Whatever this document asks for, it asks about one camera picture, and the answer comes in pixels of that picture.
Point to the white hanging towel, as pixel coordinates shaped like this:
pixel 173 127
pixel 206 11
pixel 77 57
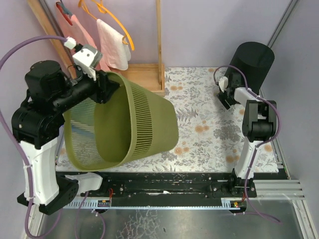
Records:
pixel 115 54

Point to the wooden rack frame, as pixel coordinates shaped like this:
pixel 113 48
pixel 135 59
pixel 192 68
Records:
pixel 149 76

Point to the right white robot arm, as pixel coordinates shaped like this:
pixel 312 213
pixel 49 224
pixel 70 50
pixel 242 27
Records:
pixel 259 125

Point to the large black plastic bin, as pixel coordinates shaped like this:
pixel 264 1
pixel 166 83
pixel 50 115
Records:
pixel 254 60

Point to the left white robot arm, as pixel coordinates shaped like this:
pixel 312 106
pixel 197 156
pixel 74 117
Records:
pixel 36 128

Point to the green mesh basket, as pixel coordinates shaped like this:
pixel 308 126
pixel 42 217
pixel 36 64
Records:
pixel 134 123

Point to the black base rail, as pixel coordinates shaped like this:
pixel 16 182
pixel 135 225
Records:
pixel 180 191

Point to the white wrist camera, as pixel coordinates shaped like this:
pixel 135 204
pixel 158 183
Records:
pixel 86 57
pixel 223 83

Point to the floral table mat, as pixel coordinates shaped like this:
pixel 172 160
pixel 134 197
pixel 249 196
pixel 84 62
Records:
pixel 210 136

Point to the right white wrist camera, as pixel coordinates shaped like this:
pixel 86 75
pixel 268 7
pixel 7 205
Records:
pixel 223 83

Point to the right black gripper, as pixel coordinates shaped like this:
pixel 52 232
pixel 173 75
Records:
pixel 225 100

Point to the pink hanging towel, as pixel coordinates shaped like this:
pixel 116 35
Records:
pixel 71 26

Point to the orange clothes hanger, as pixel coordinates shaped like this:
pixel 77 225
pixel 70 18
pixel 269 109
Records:
pixel 126 39

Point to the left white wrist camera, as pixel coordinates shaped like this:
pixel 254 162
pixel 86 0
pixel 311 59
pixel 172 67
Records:
pixel 86 57

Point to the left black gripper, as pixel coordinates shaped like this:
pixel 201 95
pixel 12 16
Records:
pixel 105 86

